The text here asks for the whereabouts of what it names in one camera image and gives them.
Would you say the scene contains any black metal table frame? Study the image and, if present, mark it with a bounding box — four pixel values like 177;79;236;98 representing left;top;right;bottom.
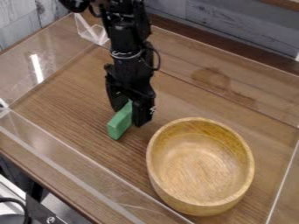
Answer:
0;156;69;224

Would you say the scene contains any clear acrylic corner bracket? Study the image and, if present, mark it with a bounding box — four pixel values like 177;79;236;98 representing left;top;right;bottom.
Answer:
73;13;108;46

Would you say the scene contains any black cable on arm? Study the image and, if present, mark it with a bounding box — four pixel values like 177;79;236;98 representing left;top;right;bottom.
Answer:
141;40;162;72

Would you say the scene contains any green rectangular block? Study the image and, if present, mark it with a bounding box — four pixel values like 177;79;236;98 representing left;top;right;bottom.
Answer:
106;101;132;140

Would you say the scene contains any black floor cable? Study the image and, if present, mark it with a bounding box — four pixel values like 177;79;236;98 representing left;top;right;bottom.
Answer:
0;197;33;224

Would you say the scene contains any brown wooden bowl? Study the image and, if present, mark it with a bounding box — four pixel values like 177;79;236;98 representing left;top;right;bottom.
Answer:
145;117;255;216

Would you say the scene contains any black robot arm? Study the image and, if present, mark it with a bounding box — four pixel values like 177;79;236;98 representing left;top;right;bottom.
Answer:
58;0;158;127

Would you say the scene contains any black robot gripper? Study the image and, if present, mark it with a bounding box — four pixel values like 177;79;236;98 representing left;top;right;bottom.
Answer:
104;49;156;127

